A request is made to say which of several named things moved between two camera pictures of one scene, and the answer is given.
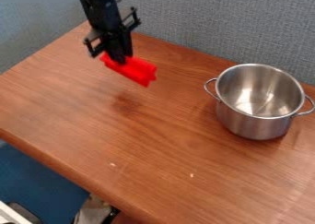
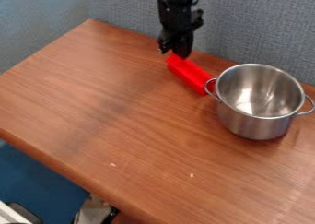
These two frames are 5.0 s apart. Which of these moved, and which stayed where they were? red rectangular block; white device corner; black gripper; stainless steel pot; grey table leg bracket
Moved: red rectangular block; black gripper
Stayed: grey table leg bracket; white device corner; stainless steel pot
